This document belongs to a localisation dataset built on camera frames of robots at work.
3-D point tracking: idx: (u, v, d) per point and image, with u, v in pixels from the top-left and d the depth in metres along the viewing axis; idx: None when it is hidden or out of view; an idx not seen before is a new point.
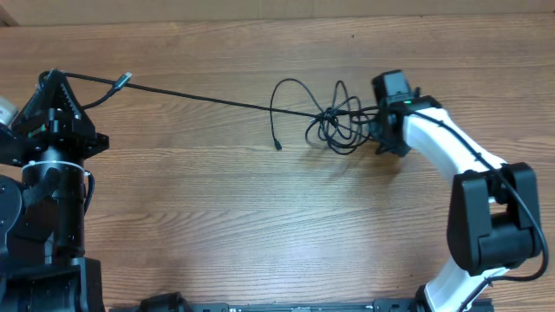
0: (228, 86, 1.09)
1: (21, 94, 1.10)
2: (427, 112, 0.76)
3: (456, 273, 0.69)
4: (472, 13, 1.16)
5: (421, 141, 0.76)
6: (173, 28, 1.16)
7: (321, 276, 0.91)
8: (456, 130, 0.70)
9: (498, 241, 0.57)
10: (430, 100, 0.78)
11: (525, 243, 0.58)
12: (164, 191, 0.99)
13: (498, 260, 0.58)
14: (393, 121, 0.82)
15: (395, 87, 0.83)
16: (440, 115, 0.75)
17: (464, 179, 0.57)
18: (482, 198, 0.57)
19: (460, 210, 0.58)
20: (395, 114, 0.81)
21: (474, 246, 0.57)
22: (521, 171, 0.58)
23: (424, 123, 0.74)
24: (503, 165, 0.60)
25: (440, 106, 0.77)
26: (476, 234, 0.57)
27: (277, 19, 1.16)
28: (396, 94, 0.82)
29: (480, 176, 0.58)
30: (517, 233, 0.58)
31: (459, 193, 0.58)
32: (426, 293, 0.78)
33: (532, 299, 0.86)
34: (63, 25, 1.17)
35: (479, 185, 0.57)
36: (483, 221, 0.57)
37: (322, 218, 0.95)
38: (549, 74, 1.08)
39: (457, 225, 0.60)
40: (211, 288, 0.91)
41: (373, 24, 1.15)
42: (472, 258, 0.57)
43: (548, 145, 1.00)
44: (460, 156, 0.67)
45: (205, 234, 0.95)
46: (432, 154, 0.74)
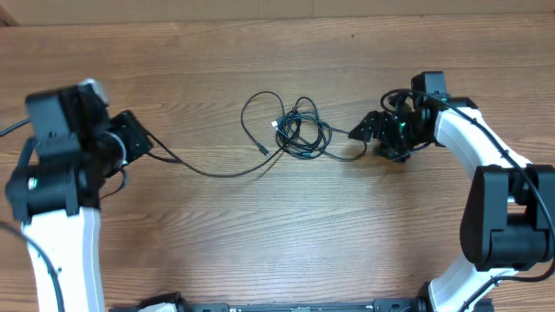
0: (228, 86, 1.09)
1: (19, 94, 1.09)
2: (461, 110, 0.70)
3: (462, 269, 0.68)
4: (471, 13, 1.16)
5: (446, 138, 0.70)
6: (173, 28, 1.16)
7: (321, 276, 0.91)
8: (487, 129, 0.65)
9: (512, 239, 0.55)
10: (466, 100, 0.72)
11: (538, 246, 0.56)
12: (165, 191, 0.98)
13: (507, 258, 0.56)
14: (426, 118, 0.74)
15: (434, 87, 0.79)
16: (473, 113, 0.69)
17: (486, 170, 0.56)
18: (502, 192, 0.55)
19: (478, 203, 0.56)
20: (430, 111, 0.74)
21: (486, 241, 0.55)
22: (546, 172, 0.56)
23: (458, 118, 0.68)
24: (528, 165, 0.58)
25: (476, 107, 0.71)
26: (490, 228, 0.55)
27: (277, 19, 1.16)
28: (435, 93, 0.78)
29: (503, 171, 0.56)
30: (532, 233, 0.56)
31: (479, 185, 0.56)
32: (430, 290, 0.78)
33: (533, 299, 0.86)
34: (63, 25, 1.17)
35: (500, 180, 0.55)
36: (499, 217, 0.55)
37: (322, 218, 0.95)
38: (549, 74, 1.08)
39: (473, 218, 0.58)
40: (211, 288, 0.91)
41: (373, 24, 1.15)
42: (481, 252, 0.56)
43: (549, 145, 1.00)
44: (486, 152, 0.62)
45: (205, 233, 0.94)
46: (456, 151, 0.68)
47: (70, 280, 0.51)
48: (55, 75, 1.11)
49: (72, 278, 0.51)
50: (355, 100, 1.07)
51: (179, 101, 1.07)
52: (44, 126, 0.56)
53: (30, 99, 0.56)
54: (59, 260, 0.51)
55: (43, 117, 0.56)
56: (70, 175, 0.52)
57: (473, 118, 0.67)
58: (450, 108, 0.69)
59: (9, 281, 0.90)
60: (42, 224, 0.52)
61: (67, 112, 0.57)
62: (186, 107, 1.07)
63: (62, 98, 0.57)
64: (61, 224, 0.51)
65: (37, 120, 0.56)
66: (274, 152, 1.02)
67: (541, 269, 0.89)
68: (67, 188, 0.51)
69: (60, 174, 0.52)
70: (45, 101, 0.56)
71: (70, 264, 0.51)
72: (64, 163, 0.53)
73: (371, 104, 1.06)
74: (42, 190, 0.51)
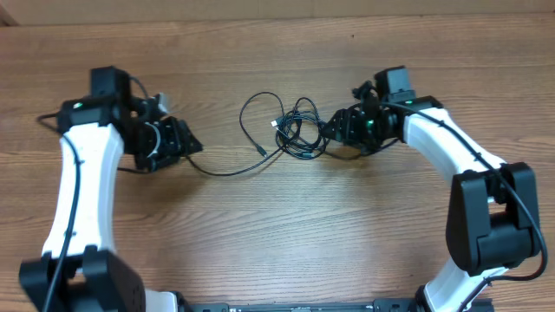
0: (228, 86, 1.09)
1: (19, 93, 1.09)
2: (428, 112, 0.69)
3: (454, 274, 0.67)
4: (471, 13, 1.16)
5: (419, 141, 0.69)
6: (172, 27, 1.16)
7: (321, 276, 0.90)
8: (457, 131, 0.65)
9: (497, 242, 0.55)
10: (431, 100, 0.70)
11: (524, 243, 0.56)
12: (165, 191, 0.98)
13: (496, 260, 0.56)
14: (394, 124, 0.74)
15: (397, 86, 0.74)
16: (440, 114, 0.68)
17: (463, 178, 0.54)
18: (482, 199, 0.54)
19: (460, 211, 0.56)
20: (396, 116, 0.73)
21: (474, 248, 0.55)
22: (520, 170, 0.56)
23: (426, 121, 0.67)
24: (501, 165, 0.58)
25: (441, 107, 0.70)
26: (475, 236, 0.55)
27: (277, 19, 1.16)
28: (400, 92, 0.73)
29: (479, 176, 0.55)
30: (516, 233, 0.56)
31: (457, 193, 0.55)
32: (425, 295, 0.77)
33: (533, 299, 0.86)
34: (63, 25, 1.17)
35: (479, 187, 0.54)
36: (483, 223, 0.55)
37: (322, 218, 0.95)
38: (549, 74, 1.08)
39: (456, 226, 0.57)
40: (211, 288, 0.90)
41: (373, 24, 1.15)
42: (471, 260, 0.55)
43: (550, 145, 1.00)
44: (457, 155, 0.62)
45: (205, 234, 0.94)
46: (430, 154, 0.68)
47: (89, 170, 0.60)
48: (55, 75, 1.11)
49: (92, 169, 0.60)
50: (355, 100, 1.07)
51: (179, 102, 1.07)
52: (97, 85, 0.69)
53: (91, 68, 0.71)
54: (84, 154, 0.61)
55: (99, 81, 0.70)
56: (108, 107, 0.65)
57: (441, 120, 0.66)
58: (415, 113, 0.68)
59: (9, 282, 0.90)
60: (76, 133, 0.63)
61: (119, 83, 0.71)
62: (186, 107, 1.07)
63: (116, 68, 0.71)
64: (93, 132, 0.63)
65: (94, 85, 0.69)
66: (274, 152, 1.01)
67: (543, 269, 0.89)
68: (105, 115, 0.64)
69: (101, 105, 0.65)
70: (105, 73, 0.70)
71: (94, 158, 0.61)
72: (105, 100, 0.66)
73: None
74: (84, 115, 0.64)
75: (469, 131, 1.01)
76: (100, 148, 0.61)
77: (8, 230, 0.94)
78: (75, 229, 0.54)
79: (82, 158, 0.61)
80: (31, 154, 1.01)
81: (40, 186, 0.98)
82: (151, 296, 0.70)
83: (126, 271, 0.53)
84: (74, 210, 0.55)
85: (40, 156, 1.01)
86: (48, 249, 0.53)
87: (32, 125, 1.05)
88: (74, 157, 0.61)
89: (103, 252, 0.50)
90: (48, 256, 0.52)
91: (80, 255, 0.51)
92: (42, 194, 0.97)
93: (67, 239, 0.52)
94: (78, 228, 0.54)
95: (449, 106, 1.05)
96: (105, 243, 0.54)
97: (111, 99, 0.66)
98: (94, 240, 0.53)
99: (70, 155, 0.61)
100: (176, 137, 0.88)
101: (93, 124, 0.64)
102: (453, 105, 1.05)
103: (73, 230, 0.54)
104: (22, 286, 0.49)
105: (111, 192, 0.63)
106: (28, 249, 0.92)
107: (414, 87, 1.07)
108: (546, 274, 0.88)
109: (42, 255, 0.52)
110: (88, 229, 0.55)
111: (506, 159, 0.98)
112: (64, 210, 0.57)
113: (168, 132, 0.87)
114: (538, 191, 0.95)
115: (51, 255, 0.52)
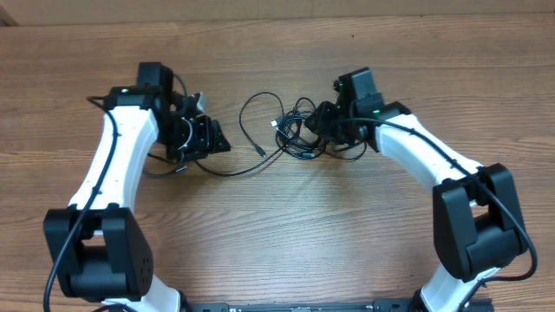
0: (228, 87, 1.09)
1: (20, 93, 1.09)
2: (397, 120, 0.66)
3: (448, 278, 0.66)
4: (471, 13, 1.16)
5: (395, 151, 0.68)
6: (172, 28, 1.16)
7: (321, 276, 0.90)
8: (429, 137, 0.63)
9: (485, 247, 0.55)
10: (397, 106, 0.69)
11: (512, 243, 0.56)
12: (164, 191, 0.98)
13: (487, 264, 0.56)
14: (364, 134, 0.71)
15: (363, 89, 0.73)
16: (408, 120, 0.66)
17: (442, 190, 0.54)
18: (465, 207, 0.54)
19: (444, 222, 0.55)
20: (366, 126, 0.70)
21: (464, 256, 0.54)
22: (497, 172, 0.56)
23: (396, 131, 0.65)
24: (478, 169, 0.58)
25: (409, 112, 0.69)
26: (464, 244, 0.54)
27: (277, 19, 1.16)
28: (367, 96, 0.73)
29: (459, 185, 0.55)
30: (502, 235, 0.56)
31: (439, 204, 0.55)
32: (423, 300, 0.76)
33: (533, 299, 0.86)
34: (63, 25, 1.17)
35: (460, 196, 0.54)
36: (469, 230, 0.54)
37: (322, 218, 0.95)
38: (549, 73, 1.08)
39: (443, 236, 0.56)
40: (211, 288, 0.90)
41: (373, 24, 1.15)
42: (462, 269, 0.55)
43: (550, 145, 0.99)
44: (434, 163, 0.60)
45: (205, 234, 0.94)
46: (408, 162, 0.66)
47: (124, 144, 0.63)
48: (55, 75, 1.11)
49: (126, 145, 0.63)
50: None
51: None
52: (143, 77, 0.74)
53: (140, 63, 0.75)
54: (123, 129, 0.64)
55: (146, 74, 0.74)
56: (152, 95, 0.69)
57: (413, 128, 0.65)
58: (384, 125, 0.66)
59: (9, 281, 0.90)
60: (119, 110, 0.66)
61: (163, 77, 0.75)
62: None
63: (163, 67, 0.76)
64: (135, 113, 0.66)
65: (142, 75, 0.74)
66: (274, 152, 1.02)
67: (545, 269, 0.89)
68: (147, 102, 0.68)
69: (145, 92, 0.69)
70: (152, 67, 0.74)
71: (130, 133, 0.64)
72: (148, 90, 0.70)
73: None
74: (129, 99, 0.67)
75: (469, 131, 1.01)
76: (138, 126, 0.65)
77: (9, 230, 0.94)
78: (101, 189, 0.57)
79: (120, 132, 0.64)
80: (31, 154, 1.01)
81: (40, 186, 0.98)
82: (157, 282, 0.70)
83: (140, 239, 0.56)
84: (103, 172, 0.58)
85: (40, 156, 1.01)
86: (75, 201, 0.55)
87: (32, 125, 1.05)
88: (112, 130, 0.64)
89: (124, 211, 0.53)
90: (73, 206, 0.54)
91: (101, 210, 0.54)
92: (42, 194, 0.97)
93: (93, 194, 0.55)
94: (104, 189, 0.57)
95: (449, 106, 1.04)
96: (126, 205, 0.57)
97: (154, 88, 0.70)
98: (116, 202, 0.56)
99: (109, 127, 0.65)
100: (207, 134, 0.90)
101: (135, 107, 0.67)
102: (453, 105, 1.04)
103: (100, 189, 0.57)
104: (46, 231, 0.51)
105: (137, 170, 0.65)
106: (28, 249, 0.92)
107: (414, 87, 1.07)
108: (546, 274, 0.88)
109: (68, 205, 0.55)
110: (114, 191, 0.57)
111: (507, 159, 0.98)
112: (95, 172, 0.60)
113: (200, 129, 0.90)
114: (539, 191, 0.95)
115: (76, 207, 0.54)
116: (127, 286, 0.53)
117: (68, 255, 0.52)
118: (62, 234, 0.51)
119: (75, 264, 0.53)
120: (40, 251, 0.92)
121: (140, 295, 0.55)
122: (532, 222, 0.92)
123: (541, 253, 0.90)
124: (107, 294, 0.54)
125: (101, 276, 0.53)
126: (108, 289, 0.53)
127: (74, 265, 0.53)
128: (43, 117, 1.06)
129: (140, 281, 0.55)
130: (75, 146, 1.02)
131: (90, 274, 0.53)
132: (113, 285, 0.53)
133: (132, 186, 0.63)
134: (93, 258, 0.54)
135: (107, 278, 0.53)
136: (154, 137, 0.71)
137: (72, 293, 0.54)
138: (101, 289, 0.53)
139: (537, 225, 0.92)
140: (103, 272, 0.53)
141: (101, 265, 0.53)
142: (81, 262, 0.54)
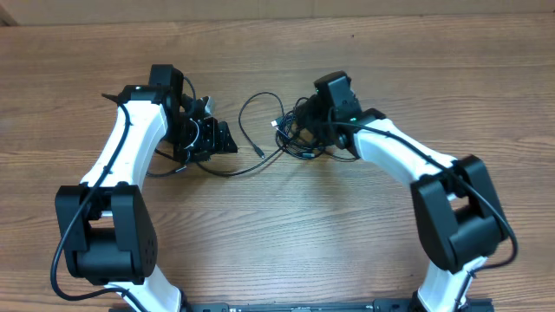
0: (228, 87, 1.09)
1: (19, 93, 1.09)
2: (374, 125, 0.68)
3: (440, 274, 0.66)
4: (471, 13, 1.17)
5: (375, 156, 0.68)
6: (173, 28, 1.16)
7: (321, 276, 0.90)
8: (408, 138, 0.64)
9: (468, 237, 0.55)
10: (374, 113, 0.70)
11: (493, 231, 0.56)
12: (164, 191, 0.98)
13: (472, 254, 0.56)
14: (344, 142, 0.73)
15: (340, 96, 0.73)
16: (384, 125, 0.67)
17: (420, 185, 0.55)
18: (442, 200, 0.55)
19: (425, 216, 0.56)
20: (345, 135, 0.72)
21: (447, 248, 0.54)
22: (470, 165, 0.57)
23: (374, 134, 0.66)
24: (452, 162, 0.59)
25: (384, 116, 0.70)
26: (447, 236, 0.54)
27: (277, 18, 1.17)
28: (344, 104, 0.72)
29: (434, 179, 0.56)
30: (483, 224, 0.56)
31: (418, 201, 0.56)
32: (420, 300, 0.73)
33: (533, 299, 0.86)
34: (64, 25, 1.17)
35: (436, 190, 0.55)
36: (449, 221, 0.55)
37: (322, 219, 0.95)
38: (549, 73, 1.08)
39: (426, 230, 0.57)
40: (211, 288, 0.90)
41: (373, 24, 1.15)
42: (448, 260, 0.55)
43: (550, 145, 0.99)
44: (409, 161, 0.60)
45: (205, 234, 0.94)
46: (388, 165, 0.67)
47: (136, 132, 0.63)
48: (55, 75, 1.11)
49: (137, 134, 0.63)
50: None
51: None
52: (155, 78, 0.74)
53: (153, 65, 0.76)
54: (135, 119, 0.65)
55: (158, 74, 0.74)
56: (163, 93, 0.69)
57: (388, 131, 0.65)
58: (361, 130, 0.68)
59: (9, 281, 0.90)
60: (132, 102, 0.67)
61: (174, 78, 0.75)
62: None
63: (175, 69, 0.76)
64: (147, 107, 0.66)
65: (155, 74, 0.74)
66: (274, 152, 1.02)
67: (544, 269, 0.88)
68: (159, 97, 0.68)
69: (157, 89, 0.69)
70: (164, 68, 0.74)
71: (142, 122, 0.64)
72: (159, 88, 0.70)
73: (372, 103, 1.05)
74: (141, 94, 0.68)
75: (469, 131, 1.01)
76: (149, 118, 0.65)
77: (9, 230, 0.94)
78: (112, 169, 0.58)
79: (132, 120, 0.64)
80: (31, 154, 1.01)
81: (40, 186, 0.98)
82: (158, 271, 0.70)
83: (146, 221, 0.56)
84: (114, 155, 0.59)
85: (40, 156, 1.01)
86: (86, 179, 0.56)
87: (32, 125, 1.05)
88: (124, 120, 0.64)
89: (132, 188, 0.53)
90: (84, 184, 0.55)
91: (111, 187, 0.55)
92: (42, 193, 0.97)
93: (103, 173, 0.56)
94: (114, 170, 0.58)
95: (449, 106, 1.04)
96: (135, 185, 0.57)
97: (166, 87, 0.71)
98: (126, 180, 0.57)
99: (122, 117, 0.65)
100: (213, 136, 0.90)
101: (147, 101, 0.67)
102: (453, 105, 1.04)
103: (110, 169, 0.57)
104: (56, 205, 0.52)
105: (146, 161, 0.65)
106: (28, 249, 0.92)
107: (414, 87, 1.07)
108: (546, 275, 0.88)
109: (80, 184, 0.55)
110: (124, 172, 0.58)
111: (507, 159, 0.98)
112: (106, 155, 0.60)
113: (207, 130, 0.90)
114: (539, 191, 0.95)
115: (88, 185, 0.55)
116: (133, 265, 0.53)
117: (76, 230, 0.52)
118: (73, 209, 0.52)
119: (81, 240, 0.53)
120: (40, 251, 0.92)
121: (145, 276, 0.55)
122: (532, 222, 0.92)
123: (541, 253, 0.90)
124: (112, 274, 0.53)
125: (107, 255, 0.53)
126: (114, 268, 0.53)
127: (81, 243, 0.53)
128: (43, 117, 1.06)
129: (145, 263, 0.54)
130: (75, 146, 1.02)
131: (96, 252, 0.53)
132: (118, 264, 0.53)
133: (141, 173, 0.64)
134: (101, 237, 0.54)
135: (114, 257, 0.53)
136: (163, 132, 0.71)
137: (76, 272, 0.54)
138: (107, 269, 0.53)
139: (537, 225, 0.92)
140: (109, 251, 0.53)
141: (107, 244, 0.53)
142: (88, 240, 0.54)
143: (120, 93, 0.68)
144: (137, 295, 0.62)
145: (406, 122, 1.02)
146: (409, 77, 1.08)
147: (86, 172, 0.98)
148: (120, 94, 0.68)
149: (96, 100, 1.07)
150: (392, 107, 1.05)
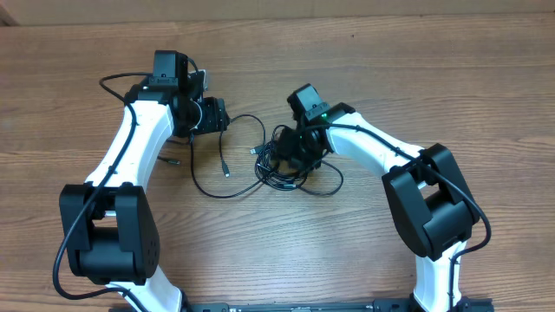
0: (228, 86, 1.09)
1: (19, 94, 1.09)
2: (348, 119, 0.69)
3: (426, 267, 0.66)
4: (471, 13, 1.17)
5: (347, 150, 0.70)
6: (173, 28, 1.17)
7: (322, 276, 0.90)
8: (377, 133, 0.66)
9: (440, 223, 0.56)
10: (342, 107, 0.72)
11: (464, 216, 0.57)
12: (163, 191, 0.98)
13: (447, 238, 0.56)
14: (317, 139, 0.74)
15: (309, 100, 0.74)
16: (354, 120, 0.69)
17: (391, 178, 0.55)
18: (414, 191, 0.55)
19: (399, 206, 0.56)
20: (317, 131, 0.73)
21: (422, 236, 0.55)
22: (437, 152, 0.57)
23: (344, 130, 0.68)
24: (421, 152, 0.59)
25: (354, 111, 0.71)
26: (421, 224, 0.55)
27: (277, 18, 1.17)
28: (314, 107, 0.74)
29: (405, 171, 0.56)
30: (453, 209, 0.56)
31: (391, 193, 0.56)
32: (417, 300, 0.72)
33: (533, 299, 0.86)
34: (65, 25, 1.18)
35: (407, 180, 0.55)
36: (422, 209, 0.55)
37: (322, 219, 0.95)
38: (549, 73, 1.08)
39: (401, 219, 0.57)
40: (211, 288, 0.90)
41: (373, 24, 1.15)
42: (422, 246, 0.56)
43: (550, 145, 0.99)
44: (379, 153, 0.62)
45: (205, 234, 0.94)
46: (360, 159, 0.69)
47: (142, 133, 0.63)
48: (55, 75, 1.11)
49: (144, 134, 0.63)
50: (355, 100, 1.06)
51: None
52: (159, 70, 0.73)
53: (157, 51, 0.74)
54: (141, 120, 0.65)
55: (161, 64, 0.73)
56: (170, 94, 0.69)
57: (357, 125, 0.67)
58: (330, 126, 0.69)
59: (9, 281, 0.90)
60: (140, 102, 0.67)
61: (178, 67, 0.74)
62: None
63: (179, 54, 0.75)
64: (153, 108, 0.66)
65: (159, 67, 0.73)
66: (252, 182, 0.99)
67: (544, 269, 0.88)
68: (166, 98, 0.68)
69: (164, 90, 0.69)
70: (166, 56, 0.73)
71: (149, 124, 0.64)
72: (166, 89, 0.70)
73: (371, 103, 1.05)
74: (148, 95, 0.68)
75: (468, 131, 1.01)
76: (156, 119, 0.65)
77: (9, 230, 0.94)
78: (117, 169, 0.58)
79: (139, 121, 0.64)
80: (31, 154, 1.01)
81: (40, 186, 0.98)
82: (158, 270, 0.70)
83: (150, 224, 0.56)
84: (119, 155, 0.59)
85: (40, 157, 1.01)
86: (91, 178, 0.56)
87: (32, 125, 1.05)
88: (132, 120, 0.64)
89: (137, 189, 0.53)
90: (89, 184, 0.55)
91: (116, 187, 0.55)
92: (42, 193, 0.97)
93: (108, 173, 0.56)
94: (120, 170, 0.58)
95: (449, 106, 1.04)
96: (140, 185, 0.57)
97: (171, 87, 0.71)
98: (131, 181, 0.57)
99: (128, 118, 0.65)
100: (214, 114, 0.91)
101: (154, 101, 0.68)
102: (453, 105, 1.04)
103: (115, 169, 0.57)
104: (61, 204, 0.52)
105: (152, 161, 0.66)
106: (28, 249, 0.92)
107: (414, 87, 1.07)
108: (546, 275, 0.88)
109: (84, 183, 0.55)
110: (129, 173, 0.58)
111: (507, 159, 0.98)
112: (112, 155, 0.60)
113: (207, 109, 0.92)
114: (539, 191, 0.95)
115: (92, 184, 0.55)
116: (135, 267, 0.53)
117: (80, 229, 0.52)
118: (77, 208, 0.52)
119: (85, 239, 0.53)
120: (40, 251, 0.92)
121: (146, 276, 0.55)
122: (531, 222, 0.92)
123: (541, 253, 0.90)
124: (114, 274, 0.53)
125: (109, 256, 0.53)
126: (115, 269, 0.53)
127: (84, 242, 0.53)
128: (43, 116, 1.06)
129: (146, 263, 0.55)
130: (75, 146, 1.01)
131: (99, 253, 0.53)
132: (120, 265, 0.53)
133: (146, 172, 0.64)
134: (103, 238, 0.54)
135: (115, 259, 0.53)
136: (169, 133, 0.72)
137: (78, 272, 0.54)
138: (107, 269, 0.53)
139: (538, 225, 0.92)
140: (111, 252, 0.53)
141: (109, 245, 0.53)
142: (92, 240, 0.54)
143: (127, 94, 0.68)
144: (138, 295, 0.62)
145: (406, 121, 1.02)
146: (408, 77, 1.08)
147: (86, 172, 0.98)
148: (127, 96, 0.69)
149: (95, 100, 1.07)
150: (392, 107, 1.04)
